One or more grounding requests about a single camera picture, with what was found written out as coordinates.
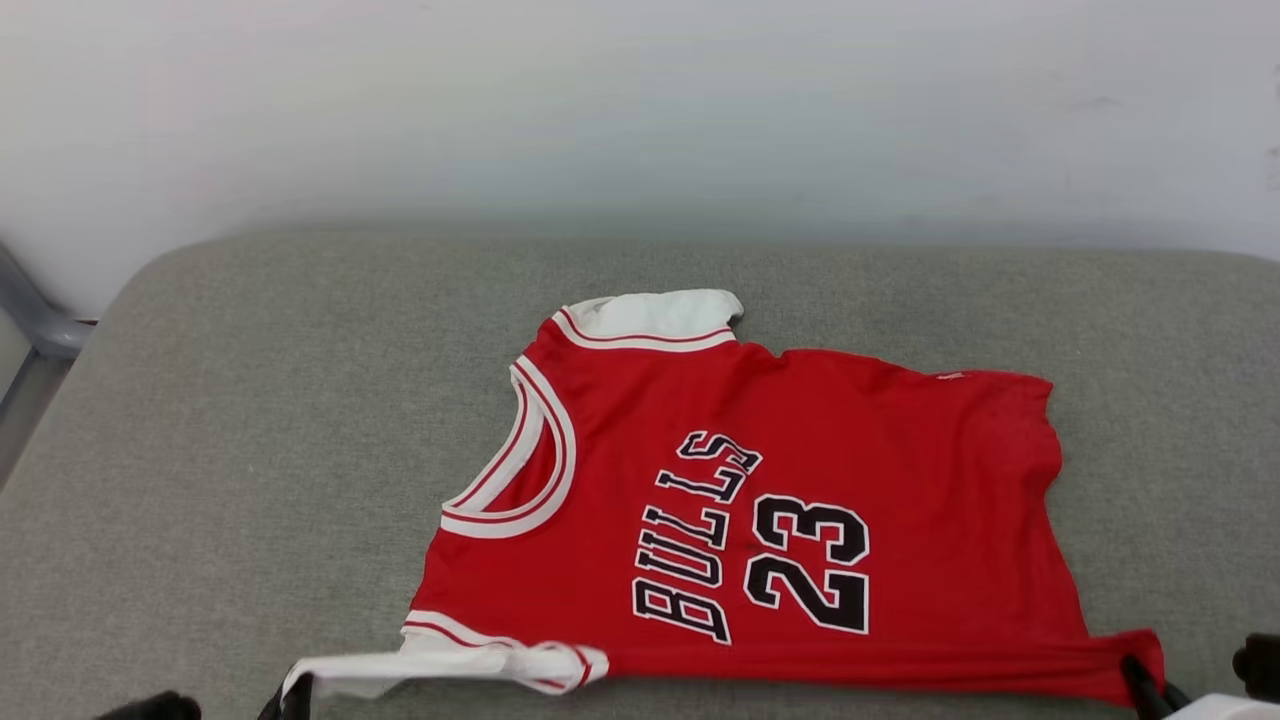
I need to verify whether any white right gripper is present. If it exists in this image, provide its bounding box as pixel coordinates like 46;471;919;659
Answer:
1119;654;1280;720

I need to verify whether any grey metal frame bar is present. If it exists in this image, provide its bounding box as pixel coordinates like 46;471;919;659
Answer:
0;244;97;426

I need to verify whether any red Bulls 23 basketball jersey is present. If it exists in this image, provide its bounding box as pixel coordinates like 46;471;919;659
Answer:
282;289;1167;709

